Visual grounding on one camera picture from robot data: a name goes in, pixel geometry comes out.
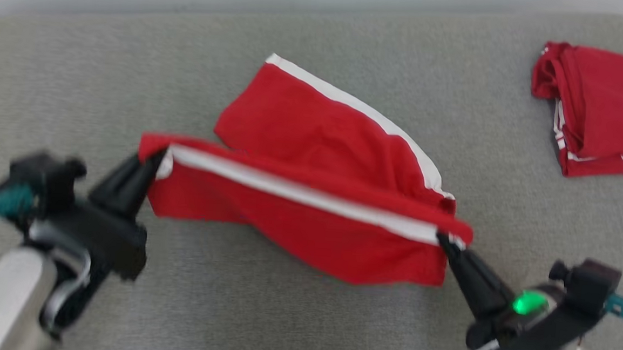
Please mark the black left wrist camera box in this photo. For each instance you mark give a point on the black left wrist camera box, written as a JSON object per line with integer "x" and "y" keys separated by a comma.
{"x": 46, "y": 180}

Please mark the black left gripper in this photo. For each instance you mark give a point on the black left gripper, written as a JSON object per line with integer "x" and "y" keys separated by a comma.
{"x": 107, "y": 238}

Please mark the red T-shirt with white sleeves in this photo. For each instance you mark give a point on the red T-shirt with white sleeves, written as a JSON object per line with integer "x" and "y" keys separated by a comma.
{"x": 607, "y": 112}

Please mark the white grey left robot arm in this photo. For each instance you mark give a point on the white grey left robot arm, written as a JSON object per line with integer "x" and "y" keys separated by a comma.
{"x": 1, "y": 296}

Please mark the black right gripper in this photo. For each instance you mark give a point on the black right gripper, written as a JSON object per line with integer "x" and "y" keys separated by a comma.
{"x": 518, "y": 328}

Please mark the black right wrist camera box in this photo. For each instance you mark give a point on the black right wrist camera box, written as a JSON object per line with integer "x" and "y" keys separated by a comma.
{"x": 589, "y": 284}

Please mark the red shorts with white stripe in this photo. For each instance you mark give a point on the red shorts with white stripe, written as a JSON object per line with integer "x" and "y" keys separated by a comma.
{"x": 302, "y": 142}

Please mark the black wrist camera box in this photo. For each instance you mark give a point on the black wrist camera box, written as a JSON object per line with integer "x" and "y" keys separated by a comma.
{"x": 589, "y": 284}
{"x": 46, "y": 180}

